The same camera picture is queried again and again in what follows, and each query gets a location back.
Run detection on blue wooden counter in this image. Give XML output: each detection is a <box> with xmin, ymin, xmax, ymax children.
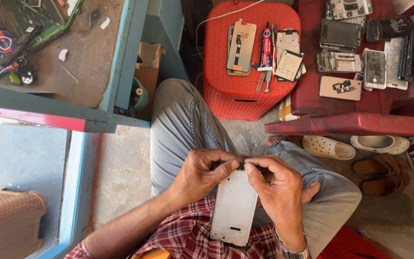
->
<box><xmin>0</xmin><ymin>0</ymin><xmax>190</xmax><ymax>134</ymax></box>

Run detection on silver metal wristwatch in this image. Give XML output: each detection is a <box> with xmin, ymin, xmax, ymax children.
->
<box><xmin>273</xmin><ymin>230</ymin><xmax>311</xmax><ymax>259</ymax></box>

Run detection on blue and red glue tube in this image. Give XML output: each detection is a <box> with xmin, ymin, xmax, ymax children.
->
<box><xmin>257</xmin><ymin>22</ymin><xmax>273</xmax><ymax>72</ymax></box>

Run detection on metal tweezers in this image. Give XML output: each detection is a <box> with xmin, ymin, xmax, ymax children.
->
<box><xmin>255</xmin><ymin>71</ymin><xmax>267</xmax><ymax>94</ymax></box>

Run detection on person's grey jeans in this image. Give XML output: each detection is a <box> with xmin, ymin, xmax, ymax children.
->
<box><xmin>150</xmin><ymin>78</ymin><xmax>362</xmax><ymax>258</ymax></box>

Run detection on white cable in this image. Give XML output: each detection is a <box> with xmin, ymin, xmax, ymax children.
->
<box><xmin>195</xmin><ymin>0</ymin><xmax>266</xmax><ymax>61</ymax></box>

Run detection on phone display with flex cable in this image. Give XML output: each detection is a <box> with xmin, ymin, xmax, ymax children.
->
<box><xmin>226</xmin><ymin>20</ymin><xmax>257</xmax><ymax>76</ymax></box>

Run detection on yellow and white packet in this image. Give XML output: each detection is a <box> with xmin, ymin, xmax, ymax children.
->
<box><xmin>278</xmin><ymin>94</ymin><xmax>301</xmax><ymax>122</ymax></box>

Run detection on person's red plaid shirt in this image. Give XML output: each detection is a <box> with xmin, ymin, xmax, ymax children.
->
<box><xmin>63</xmin><ymin>196</ymin><xmax>278</xmax><ymax>259</ymax></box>

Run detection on brown woven plastic stool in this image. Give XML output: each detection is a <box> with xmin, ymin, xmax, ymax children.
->
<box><xmin>0</xmin><ymin>187</ymin><xmax>48</xmax><ymax>259</ymax></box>

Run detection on bright red plastic stool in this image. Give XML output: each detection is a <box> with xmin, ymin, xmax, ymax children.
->
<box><xmin>316</xmin><ymin>224</ymin><xmax>391</xmax><ymax>259</ymax></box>

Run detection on white-labelled phone battery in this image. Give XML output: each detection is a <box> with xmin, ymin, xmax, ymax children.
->
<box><xmin>274</xmin><ymin>50</ymin><xmax>305</xmax><ymax>83</ymax></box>

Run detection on brown leather sandal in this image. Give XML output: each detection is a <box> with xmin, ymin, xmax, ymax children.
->
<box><xmin>359</xmin><ymin>173</ymin><xmax>409</xmax><ymax>197</ymax></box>
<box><xmin>351</xmin><ymin>153</ymin><xmax>404</xmax><ymax>177</ymax></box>

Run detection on silver screwdriver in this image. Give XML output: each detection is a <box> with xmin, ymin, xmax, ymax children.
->
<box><xmin>263</xmin><ymin>70</ymin><xmax>272</xmax><ymax>94</ymax></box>

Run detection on white perforated clog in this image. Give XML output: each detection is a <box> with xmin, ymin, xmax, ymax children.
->
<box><xmin>350</xmin><ymin>135</ymin><xmax>411</xmax><ymax>155</ymax></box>
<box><xmin>302</xmin><ymin>135</ymin><xmax>356</xmax><ymax>161</ymax></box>

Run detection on phone midframe with black rim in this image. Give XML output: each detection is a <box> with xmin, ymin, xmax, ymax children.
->
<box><xmin>275</xmin><ymin>29</ymin><xmax>301</xmax><ymax>70</ymax></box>

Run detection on white phone frame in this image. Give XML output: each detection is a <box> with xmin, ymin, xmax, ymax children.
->
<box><xmin>209</xmin><ymin>164</ymin><xmax>264</xmax><ymax>249</ymax></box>

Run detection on brown cardboard box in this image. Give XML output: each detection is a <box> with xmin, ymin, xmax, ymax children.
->
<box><xmin>134</xmin><ymin>41</ymin><xmax>163</xmax><ymax>121</ymax></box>

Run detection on person's left hand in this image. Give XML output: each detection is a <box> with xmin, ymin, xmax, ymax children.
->
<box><xmin>168</xmin><ymin>148</ymin><xmax>243</xmax><ymax>210</ymax></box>

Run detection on green tray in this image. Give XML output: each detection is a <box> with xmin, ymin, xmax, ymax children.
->
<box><xmin>1</xmin><ymin>0</ymin><xmax>85</xmax><ymax>52</ymax></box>

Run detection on red-handled tool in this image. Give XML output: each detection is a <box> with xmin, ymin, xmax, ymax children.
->
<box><xmin>272</xmin><ymin>23</ymin><xmax>279</xmax><ymax>72</ymax></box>

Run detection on dark red plastic chair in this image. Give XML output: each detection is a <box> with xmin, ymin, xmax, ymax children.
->
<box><xmin>264</xmin><ymin>0</ymin><xmax>414</xmax><ymax>138</ymax></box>

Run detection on person's right hand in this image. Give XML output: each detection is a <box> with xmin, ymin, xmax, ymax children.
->
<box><xmin>244</xmin><ymin>155</ymin><xmax>305</xmax><ymax>231</ymax></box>

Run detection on heap of dismantled phones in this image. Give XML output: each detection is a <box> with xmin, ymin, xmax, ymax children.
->
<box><xmin>316</xmin><ymin>0</ymin><xmax>414</xmax><ymax>102</ymax></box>

